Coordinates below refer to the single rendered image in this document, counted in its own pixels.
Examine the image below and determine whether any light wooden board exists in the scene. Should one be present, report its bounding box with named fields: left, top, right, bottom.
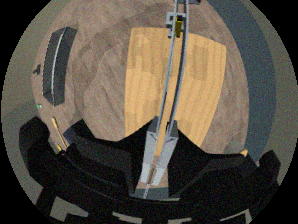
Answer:
left=125, top=27, right=226, bottom=156

